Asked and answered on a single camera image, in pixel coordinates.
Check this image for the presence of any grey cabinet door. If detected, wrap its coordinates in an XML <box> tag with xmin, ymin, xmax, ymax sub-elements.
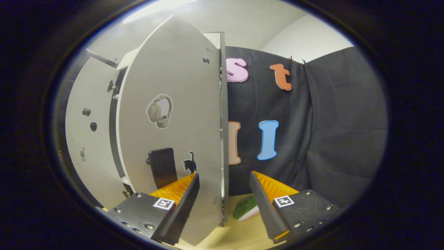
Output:
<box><xmin>116</xmin><ymin>14</ymin><xmax>224</xmax><ymax>245</ymax></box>
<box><xmin>65</xmin><ymin>57</ymin><xmax>127</xmax><ymax>209</ymax></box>

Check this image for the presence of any black backdrop cloth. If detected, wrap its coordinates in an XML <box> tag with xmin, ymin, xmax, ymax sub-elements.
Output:
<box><xmin>225</xmin><ymin>46</ymin><xmax>388</xmax><ymax>209</ymax></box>

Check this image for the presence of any black door handle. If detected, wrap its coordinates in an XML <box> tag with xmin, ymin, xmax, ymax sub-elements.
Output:
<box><xmin>146</xmin><ymin>148</ymin><xmax>178</xmax><ymax>190</ymax></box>

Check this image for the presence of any grey cabinet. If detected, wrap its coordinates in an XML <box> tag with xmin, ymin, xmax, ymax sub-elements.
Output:
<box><xmin>85</xmin><ymin>31</ymin><xmax>230</xmax><ymax>226</ymax></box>

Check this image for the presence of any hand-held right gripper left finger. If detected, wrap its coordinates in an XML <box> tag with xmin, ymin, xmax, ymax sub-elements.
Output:
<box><xmin>104</xmin><ymin>173</ymin><xmax>200</xmax><ymax>245</ymax></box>

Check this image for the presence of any watermelon slice toy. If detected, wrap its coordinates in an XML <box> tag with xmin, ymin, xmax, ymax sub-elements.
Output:
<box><xmin>232</xmin><ymin>196</ymin><xmax>259</xmax><ymax>221</ymax></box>

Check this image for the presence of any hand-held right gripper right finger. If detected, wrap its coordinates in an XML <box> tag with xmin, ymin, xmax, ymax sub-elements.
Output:
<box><xmin>249</xmin><ymin>171</ymin><xmax>342</xmax><ymax>243</ymax></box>

